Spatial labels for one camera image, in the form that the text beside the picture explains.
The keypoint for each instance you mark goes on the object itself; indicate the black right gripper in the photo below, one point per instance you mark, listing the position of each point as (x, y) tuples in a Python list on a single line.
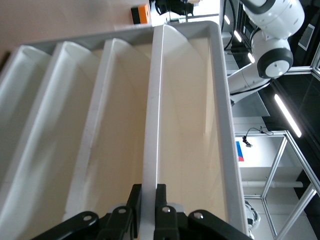
[(175, 6)]

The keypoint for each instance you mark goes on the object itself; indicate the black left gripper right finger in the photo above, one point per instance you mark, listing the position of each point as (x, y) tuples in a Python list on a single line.
[(163, 217)]

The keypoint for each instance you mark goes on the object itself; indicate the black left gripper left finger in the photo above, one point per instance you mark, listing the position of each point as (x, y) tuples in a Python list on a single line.
[(133, 212)]

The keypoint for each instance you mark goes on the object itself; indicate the white plastic drawer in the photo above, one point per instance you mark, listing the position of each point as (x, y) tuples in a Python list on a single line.
[(15, 82), (50, 112), (152, 125), (100, 125)]

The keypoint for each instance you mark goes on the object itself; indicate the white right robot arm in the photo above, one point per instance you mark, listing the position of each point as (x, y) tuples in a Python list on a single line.
[(275, 22)]

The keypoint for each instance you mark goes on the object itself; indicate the white drawer cabinet shell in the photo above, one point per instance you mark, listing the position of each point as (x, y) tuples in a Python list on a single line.
[(225, 100)]

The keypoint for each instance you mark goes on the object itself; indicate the orange box with hole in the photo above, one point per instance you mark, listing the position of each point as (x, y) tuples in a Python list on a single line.
[(143, 13)]

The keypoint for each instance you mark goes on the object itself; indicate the ceiling light strip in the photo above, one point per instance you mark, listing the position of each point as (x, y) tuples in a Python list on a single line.
[(237, 36), (287, 115), (227, 19), (251, 58)]

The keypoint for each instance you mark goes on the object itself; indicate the white round machine part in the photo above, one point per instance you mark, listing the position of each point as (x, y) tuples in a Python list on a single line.
[(252, 217)]

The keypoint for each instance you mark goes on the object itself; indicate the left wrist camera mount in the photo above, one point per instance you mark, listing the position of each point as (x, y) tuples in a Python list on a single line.
[(215, 225)]

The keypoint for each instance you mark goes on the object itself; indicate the blue red wall poster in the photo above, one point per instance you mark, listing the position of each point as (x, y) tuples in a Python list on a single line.
[(240, 151)]

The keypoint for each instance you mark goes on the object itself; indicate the white wall pipe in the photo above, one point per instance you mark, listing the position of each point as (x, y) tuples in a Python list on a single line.
[(275, 184)]

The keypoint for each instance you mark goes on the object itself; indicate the aluminium profile frame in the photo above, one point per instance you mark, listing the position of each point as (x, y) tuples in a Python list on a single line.
[(297, 155)]

